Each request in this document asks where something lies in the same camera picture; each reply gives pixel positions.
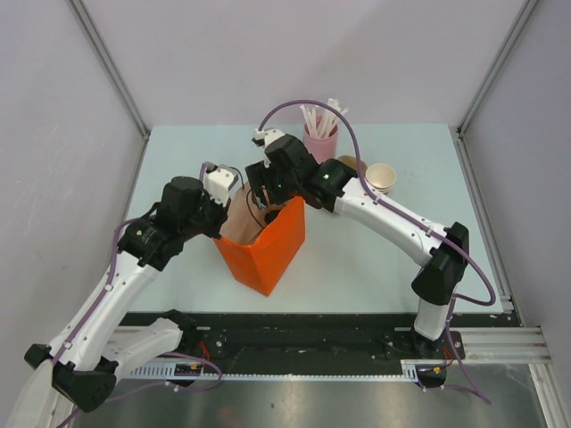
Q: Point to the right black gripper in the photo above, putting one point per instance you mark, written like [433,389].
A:
[260,174]

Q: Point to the black plastic cup lid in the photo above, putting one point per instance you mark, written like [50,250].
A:
[270,217]

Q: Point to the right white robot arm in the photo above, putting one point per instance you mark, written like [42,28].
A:
[439,251]

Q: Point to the orange paper bag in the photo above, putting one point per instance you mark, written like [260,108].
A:
[258,254]

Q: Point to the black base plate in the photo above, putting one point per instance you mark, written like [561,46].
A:
[227,335]

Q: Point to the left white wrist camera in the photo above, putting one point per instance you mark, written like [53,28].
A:
[219,181]

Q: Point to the stack of brown paper cups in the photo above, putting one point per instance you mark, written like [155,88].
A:
[381,176]

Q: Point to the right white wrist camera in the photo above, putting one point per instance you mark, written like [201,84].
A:
[264,138]

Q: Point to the pink straw holder cup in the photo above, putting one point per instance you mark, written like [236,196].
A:
[322,149]

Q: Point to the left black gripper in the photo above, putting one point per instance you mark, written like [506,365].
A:
[221,215]

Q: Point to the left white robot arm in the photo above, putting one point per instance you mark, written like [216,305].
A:
[80,363]

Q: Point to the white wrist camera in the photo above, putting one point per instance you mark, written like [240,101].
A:
[219,181]
[264,138]

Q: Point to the white wrapped straws bundle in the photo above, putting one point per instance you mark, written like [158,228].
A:
[316,125]

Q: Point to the white cable duct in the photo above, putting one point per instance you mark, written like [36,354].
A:
[364,369]

